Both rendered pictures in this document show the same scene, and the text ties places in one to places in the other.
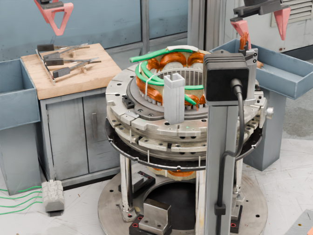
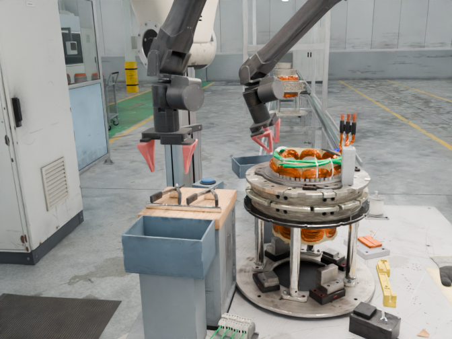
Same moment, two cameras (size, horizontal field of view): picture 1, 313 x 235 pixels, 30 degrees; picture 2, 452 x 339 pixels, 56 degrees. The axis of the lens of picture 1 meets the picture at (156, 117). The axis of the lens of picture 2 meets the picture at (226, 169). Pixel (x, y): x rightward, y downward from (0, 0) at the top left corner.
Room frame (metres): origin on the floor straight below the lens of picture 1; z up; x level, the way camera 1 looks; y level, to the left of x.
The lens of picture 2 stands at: (0.62, 0.95, 1.42)
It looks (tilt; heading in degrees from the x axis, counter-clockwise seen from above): 16 degrees down; 304
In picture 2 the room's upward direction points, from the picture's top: 1 degrees counter-clockwise
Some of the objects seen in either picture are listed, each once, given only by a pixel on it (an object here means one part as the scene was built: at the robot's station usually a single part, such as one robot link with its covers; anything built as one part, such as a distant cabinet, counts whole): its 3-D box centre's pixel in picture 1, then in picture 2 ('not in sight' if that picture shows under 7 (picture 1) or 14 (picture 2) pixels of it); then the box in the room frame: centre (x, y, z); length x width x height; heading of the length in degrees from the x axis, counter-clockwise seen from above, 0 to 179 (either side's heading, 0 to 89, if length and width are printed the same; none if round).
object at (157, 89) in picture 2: not in sight; (166, 95); (1.26, 0.24, 1.32); 0.07 x 0.06 x 0.07; 170
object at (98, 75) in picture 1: (71, 69); (190, 206); (1.24, 0.20, 1.05); 0.20 x 0.19 x 0.02; 112
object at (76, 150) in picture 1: (76, 121); (193, 258); (1.24, 0.20, 0.91); 0.19 x 0.19 x 0.26; 22
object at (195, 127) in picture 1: (184, 92); (306, 175); (1.05, -0.06, 1.09); 0.32 x 0.32 x 0.01
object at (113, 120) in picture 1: (114, 113); (290, 206); (1.03, 0.09, 1.05); 0.09 x 0.04 x 0.01; 22
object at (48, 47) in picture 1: (45, 47); (156, 196); (1.29, 0.26, 1.09); 0.04 x 0.01 x 0.02; 97
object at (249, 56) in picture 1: (243, 53); (348, 127); (0.98, -0.16, 1.21); 0.04 x 0.04 x 0.03; 22
